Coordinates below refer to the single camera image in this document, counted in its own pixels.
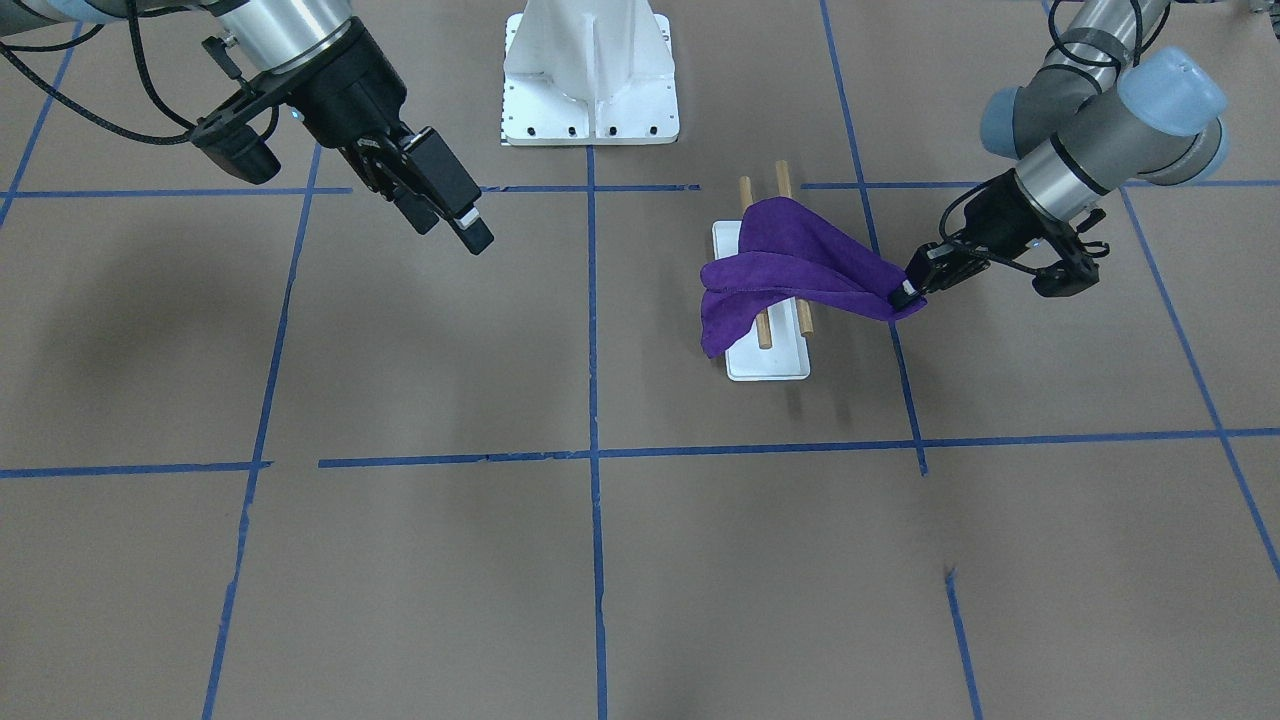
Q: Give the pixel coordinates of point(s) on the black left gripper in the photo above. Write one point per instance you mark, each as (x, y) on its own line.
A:
(1010, 221)

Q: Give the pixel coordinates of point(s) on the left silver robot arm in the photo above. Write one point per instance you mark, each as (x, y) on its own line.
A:
(1104, 109)

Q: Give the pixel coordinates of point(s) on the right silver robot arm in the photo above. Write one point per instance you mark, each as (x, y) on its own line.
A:
(259, 43)

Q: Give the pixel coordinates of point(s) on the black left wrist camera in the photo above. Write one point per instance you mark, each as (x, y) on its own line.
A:
(1077, 269)

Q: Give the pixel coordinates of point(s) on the purple towel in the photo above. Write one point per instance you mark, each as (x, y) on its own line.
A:
(787, 251)

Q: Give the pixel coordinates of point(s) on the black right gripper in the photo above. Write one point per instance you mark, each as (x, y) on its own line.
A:
(347, 102)

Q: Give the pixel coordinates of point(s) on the white rack base tray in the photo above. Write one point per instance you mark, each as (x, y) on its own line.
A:
(773, 350)

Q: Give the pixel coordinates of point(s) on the white camera stand column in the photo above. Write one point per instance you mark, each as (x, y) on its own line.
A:
(579, 73)

